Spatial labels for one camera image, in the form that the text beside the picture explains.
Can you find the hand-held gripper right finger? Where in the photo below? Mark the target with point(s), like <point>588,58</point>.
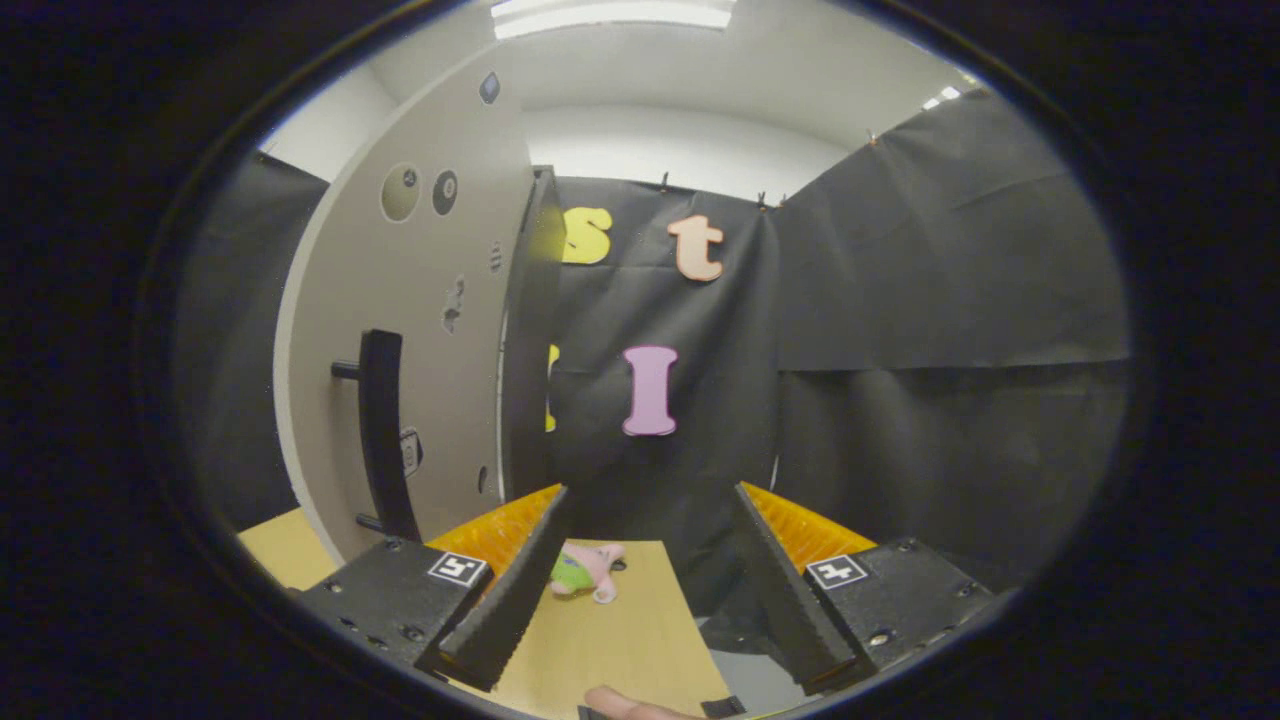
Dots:
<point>790,600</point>

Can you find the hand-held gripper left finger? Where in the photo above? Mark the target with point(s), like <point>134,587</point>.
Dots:
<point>510,600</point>

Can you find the white shoe cabinet door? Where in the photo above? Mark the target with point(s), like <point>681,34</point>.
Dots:
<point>400,400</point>

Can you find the grey shoe cabinet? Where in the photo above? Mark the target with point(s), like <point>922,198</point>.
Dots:
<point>530,350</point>

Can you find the pink green plush toy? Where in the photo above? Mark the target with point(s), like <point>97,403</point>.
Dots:
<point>588,572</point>

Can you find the black backdrop cloth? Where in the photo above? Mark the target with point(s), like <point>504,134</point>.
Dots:
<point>900,300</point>

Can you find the small ceiling light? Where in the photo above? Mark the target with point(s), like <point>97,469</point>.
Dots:
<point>940,97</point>

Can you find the long ceiling light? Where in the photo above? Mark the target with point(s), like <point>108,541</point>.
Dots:
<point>610,15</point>

